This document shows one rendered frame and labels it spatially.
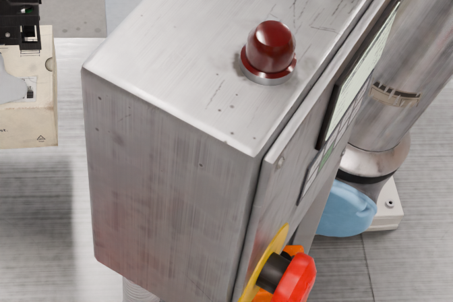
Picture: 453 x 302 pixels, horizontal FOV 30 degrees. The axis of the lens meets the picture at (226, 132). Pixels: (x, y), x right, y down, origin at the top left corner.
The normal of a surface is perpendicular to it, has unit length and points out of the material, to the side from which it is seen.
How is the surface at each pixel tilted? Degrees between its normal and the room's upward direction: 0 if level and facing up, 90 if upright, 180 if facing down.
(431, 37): 87
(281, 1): 0
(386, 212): 3
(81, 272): 0
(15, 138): 90
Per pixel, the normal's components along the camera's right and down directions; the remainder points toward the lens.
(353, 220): -0.32, 0.80
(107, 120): -0.51, 0.67
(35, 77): 0.08, -0.59
